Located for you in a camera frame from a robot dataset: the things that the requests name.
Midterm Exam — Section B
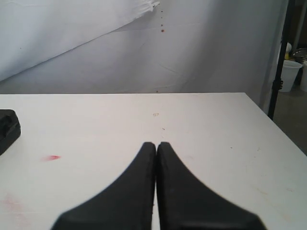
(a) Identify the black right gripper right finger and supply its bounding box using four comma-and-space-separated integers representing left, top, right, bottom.
156, 142, 266, 230

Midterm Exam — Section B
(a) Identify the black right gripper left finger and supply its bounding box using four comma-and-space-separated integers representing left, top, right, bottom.
52, 142, 156, 230

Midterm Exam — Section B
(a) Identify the black plastic tool case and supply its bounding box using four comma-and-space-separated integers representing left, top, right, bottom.
0, 109, 21, 155

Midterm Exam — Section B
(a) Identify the black light stand pole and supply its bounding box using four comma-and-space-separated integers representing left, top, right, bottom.
268, 0, 295, 120

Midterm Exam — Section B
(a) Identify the white plastic bucket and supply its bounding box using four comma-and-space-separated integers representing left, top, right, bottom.
280, 60, 302, 92

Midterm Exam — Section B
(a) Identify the white backdrop cloth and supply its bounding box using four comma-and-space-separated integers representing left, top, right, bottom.
0, 0, 285, 94

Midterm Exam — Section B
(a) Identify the metal bowl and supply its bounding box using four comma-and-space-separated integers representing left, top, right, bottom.
292, 48, 307, 63

